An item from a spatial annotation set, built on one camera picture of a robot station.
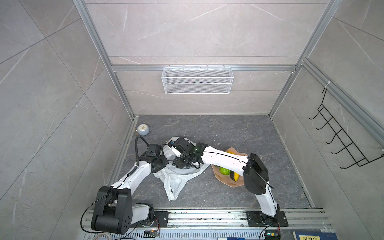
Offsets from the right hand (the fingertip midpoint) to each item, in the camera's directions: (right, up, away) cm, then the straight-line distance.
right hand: (177, 159), depth 85 cm
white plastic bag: (-1, -10, -2) cm, 11 cm away
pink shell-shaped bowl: (+28, -11, -2) cm, 30 cm away
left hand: (-8, -1, +4) cm, 10 cm away
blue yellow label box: (+62, -32, -18) cm, 72 cm away
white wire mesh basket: (+12, +51, +16) cm, 55 cm away
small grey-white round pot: (-28, +17, +22) cm, 39 cm away
